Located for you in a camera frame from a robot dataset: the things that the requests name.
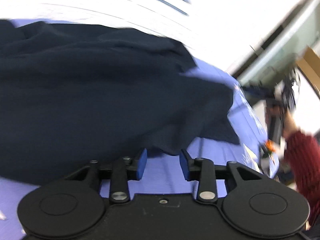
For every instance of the black pants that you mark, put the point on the black pants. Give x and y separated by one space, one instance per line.
100 97

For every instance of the glass partition window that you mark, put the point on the glass partition window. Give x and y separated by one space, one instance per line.
300 31

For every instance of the purple printed bed sheet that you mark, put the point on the purple printed bed sheet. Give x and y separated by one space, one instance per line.
225 119

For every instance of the person's hand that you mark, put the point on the person's hand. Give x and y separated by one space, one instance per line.
289 125

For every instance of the cardboard box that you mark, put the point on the cardboard box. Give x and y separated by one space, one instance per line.
309 66

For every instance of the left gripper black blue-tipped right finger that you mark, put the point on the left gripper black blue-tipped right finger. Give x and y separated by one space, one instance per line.
201 170

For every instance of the red knit sleeve forearm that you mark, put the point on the red knit sleeve forearm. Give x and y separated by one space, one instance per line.
302 155

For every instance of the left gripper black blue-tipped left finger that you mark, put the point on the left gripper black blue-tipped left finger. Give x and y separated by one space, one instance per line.
123 170

